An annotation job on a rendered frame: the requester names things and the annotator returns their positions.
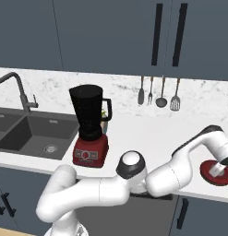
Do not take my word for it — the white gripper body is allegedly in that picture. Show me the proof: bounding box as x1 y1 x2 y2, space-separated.
209 162 227 179

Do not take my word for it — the red round blender lid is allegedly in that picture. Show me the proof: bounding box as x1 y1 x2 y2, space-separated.
199 159 228 187

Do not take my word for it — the red and black blender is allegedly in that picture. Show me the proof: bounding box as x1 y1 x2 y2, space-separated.
68 84 114 169

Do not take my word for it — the blue-grey base cupboard door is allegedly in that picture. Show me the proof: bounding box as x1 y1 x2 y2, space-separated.
171 195 228 236
0 165 77 236

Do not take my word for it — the hanging slotted spatula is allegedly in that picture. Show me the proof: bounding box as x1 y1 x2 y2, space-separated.
169 77 182 112

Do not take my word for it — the hanging grey ladle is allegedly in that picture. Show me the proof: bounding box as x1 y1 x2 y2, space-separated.
155 76 169 109

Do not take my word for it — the dark grey dishwasher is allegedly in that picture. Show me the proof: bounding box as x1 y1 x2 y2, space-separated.
74 179 180 236

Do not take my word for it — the hanging grey fork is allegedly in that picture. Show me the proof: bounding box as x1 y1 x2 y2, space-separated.
147 76 155 106

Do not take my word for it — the hanging grey spoon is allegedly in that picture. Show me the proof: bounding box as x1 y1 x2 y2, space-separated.
137 76 146 106

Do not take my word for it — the yellow green bottle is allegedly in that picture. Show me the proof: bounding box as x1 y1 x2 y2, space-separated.
101 109 110 135

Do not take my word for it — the dark grey sink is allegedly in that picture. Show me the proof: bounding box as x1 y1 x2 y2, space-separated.
0 106 80 161

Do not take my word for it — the dark grey tap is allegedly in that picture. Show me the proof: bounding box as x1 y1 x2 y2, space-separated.
0 71 40 114

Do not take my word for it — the blue-grey wall cupboard door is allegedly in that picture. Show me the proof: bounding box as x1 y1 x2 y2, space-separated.
163 0 228 82
52 0 174 77
0 0 65 72

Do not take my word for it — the long black cupboard handle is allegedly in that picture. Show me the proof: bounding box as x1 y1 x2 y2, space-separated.
150 3 164 66
172 2 189 68

